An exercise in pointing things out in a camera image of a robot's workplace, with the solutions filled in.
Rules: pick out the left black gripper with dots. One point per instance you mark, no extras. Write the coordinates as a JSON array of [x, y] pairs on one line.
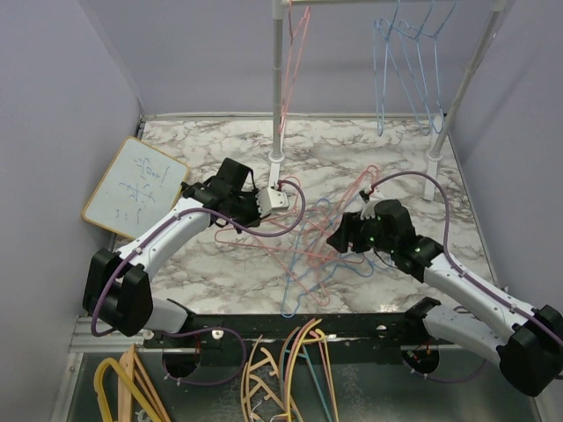
[[256, 217]]

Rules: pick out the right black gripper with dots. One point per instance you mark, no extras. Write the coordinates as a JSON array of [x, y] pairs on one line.
[[349, 231]]

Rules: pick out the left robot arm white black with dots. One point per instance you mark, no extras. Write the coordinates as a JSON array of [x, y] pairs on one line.
[[118, 293]]

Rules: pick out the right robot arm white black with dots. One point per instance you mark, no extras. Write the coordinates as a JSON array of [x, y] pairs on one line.
[[524, 342]]

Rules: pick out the small yellow-framed whiteboard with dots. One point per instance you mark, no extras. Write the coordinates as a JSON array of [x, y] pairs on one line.
[[139, 187]]

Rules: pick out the pink plastic hanger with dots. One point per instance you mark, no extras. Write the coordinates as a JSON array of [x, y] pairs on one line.
[[309, 334]]

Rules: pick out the yellow plastic hanger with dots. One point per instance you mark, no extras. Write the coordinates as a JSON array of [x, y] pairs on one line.
[[295, 417]]

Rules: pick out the teal plastic hanger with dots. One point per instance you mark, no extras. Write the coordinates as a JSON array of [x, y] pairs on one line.
[[284, 364]]

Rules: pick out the tan plastic hanger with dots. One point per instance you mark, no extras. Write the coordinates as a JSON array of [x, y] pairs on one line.
[[261, 384]]

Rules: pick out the wooden hanger lower left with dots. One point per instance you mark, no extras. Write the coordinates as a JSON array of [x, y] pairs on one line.
[[136, 372]]

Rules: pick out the yellow hanger lower left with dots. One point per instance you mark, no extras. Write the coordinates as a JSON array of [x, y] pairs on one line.
[[105, 384]]

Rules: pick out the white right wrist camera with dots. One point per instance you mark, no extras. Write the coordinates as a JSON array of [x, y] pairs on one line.
[[370, 199]]

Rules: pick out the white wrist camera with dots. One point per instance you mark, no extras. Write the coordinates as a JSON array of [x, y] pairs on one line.
[[370, 199], [271, 201]]

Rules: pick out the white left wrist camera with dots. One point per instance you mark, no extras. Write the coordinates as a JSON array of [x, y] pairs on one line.
[[271, 201]]

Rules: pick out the black front rail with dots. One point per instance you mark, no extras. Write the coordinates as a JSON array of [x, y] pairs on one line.
[[359, 337]]

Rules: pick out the white clothes rack frame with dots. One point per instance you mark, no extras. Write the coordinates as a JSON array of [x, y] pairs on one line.
[[434, 154]]

